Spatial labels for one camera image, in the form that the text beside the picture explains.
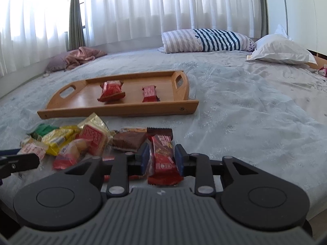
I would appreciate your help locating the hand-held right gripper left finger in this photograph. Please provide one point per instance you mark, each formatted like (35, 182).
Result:
(145, 158)

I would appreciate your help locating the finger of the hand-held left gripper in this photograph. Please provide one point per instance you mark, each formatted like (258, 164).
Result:
(20, 163)

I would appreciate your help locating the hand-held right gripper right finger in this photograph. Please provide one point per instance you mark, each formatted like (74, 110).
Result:
(178, 160)

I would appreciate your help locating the red chocolate bar packet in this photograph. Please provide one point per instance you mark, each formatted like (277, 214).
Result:
(163, 155)
(150, 94)

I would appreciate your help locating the white and pink snack packet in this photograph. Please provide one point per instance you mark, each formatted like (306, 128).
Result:
(33, 146)

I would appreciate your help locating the brown cake clear packet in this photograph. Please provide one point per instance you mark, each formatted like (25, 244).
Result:
(127, 139)

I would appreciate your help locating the dark brown zigzag-edged wrapper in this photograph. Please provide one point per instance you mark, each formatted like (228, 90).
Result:
(158, 131)

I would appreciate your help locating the green snack packet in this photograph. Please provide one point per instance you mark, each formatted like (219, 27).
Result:
(42, 130)

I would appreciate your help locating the yellow snack packet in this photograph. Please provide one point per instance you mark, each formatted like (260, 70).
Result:
(57, 139)

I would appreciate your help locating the clear packet with yellow bun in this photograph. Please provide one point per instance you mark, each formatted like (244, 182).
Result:
(72, 149)

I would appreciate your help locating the gold and red snack packet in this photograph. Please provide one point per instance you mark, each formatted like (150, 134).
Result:
(93, 135)

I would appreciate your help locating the bed with pale blue bedspread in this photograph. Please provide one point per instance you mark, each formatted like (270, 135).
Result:
(242, 122)

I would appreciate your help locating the large red snack packet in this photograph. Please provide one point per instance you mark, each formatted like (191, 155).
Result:
(112, 91)

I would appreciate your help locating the purple pillow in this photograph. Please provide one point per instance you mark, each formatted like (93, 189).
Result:
(55, 62)

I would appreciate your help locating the pink crumpled blanket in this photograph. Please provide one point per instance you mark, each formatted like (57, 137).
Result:
(81, 56)

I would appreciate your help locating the blue and white striped pillow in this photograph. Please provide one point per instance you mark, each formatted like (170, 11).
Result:
(204, 40)

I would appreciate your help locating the white sheer curtain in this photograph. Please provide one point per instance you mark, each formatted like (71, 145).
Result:
(30, 17)
(166, 7)

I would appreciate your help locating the grey-green curtain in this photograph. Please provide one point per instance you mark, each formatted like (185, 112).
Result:
(76, 12)
(264, 7)

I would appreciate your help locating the small pink and red packet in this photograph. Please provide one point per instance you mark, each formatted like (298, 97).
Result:
(323, 70)

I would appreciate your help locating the wooden bedside ledge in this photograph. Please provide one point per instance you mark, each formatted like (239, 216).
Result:
(320, 61)

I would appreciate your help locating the white headboard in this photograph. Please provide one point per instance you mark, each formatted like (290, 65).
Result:
(299, 7)

